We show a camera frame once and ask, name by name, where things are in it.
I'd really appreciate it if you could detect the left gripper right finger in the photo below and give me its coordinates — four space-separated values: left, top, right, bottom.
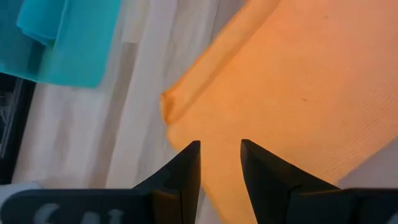
241 139 340 224

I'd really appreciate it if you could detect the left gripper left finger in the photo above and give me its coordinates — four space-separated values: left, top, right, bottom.
133 140 201 224

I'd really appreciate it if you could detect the orange microfiber towel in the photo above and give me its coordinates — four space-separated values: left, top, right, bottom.
160 0 398 224

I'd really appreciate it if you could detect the teal translucent plastic basket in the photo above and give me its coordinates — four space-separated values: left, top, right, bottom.
0 0 122 89

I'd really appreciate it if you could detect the black aluminium table frame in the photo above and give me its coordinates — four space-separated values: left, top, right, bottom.
0 73 37 185

